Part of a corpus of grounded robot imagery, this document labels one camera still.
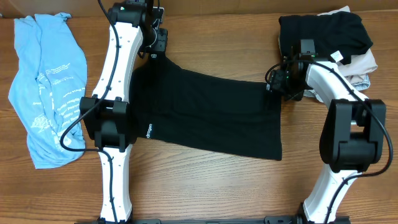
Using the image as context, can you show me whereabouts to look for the black t-shirt with logo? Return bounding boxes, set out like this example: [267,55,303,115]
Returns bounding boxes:
[130,55,282,161]

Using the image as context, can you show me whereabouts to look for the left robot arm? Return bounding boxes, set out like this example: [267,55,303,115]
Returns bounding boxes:
[80,1,167,223]

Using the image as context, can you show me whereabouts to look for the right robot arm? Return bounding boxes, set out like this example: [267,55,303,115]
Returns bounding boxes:
[264,39,393,223]

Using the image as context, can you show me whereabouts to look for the folded black garment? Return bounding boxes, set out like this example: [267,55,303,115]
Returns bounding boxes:
[279,12,373,65]

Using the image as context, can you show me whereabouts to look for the folded light denim garment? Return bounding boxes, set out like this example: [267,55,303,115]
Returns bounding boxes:
[353,74,371,91]

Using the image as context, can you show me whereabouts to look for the folded beige garment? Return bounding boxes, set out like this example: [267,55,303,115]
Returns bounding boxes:
[279,6,377,85]

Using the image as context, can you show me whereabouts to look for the light blue printed t-shirt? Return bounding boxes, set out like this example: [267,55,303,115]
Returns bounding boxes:
[8,12,87,169]

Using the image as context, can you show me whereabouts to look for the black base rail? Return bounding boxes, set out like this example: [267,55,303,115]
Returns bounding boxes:
[74,215,352,224]

